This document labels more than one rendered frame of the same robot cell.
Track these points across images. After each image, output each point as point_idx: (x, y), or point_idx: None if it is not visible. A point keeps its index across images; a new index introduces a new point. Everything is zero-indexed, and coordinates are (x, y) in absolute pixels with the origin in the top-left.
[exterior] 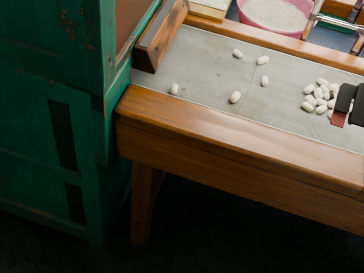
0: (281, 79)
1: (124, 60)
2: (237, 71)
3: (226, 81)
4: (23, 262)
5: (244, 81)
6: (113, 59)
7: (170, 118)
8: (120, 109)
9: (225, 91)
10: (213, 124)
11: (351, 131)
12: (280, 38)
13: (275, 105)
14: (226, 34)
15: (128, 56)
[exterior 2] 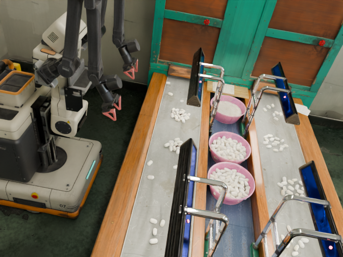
0: (186, 106)
1: (164, 63)
2: (184, 96)
3: (178, 94)
4: (135, 119)
5: (180, 97)
6: (156, 56)
7: (153, 80)
8: (153, 72)
9: (173, 93)
10: (154, 87)
11: (166, 120)
12: (206, 104)
13: (171, 103)
14: (202, 94)
15: (166, 64)
